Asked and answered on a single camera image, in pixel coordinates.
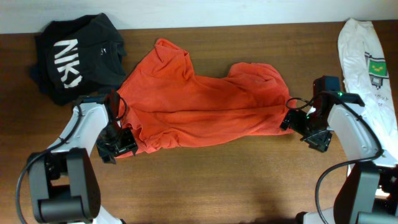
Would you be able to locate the red soccer t-shirt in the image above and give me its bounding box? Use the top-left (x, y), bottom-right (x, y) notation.
top-left (118, 39), bottom-right (290, 153)

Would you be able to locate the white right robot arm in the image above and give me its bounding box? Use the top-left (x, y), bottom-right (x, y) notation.
top-left (280, 91), bottom-right (397, 223)

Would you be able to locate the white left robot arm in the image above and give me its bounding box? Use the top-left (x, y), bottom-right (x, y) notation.
top-left (21, 92), bottom-right (138, 223)

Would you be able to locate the white printed t-shirt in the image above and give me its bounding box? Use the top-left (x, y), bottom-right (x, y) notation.
top-left (338, 18), bottom-right (397, 167)

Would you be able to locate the black Nike t-shirt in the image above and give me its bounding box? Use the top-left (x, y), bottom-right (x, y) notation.
top-left (35, 13), bottom-right (127, 105)

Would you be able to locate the dark navy folded garment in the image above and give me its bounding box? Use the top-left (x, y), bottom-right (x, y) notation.
top-left (29, 64), bottom-right (65, 106)

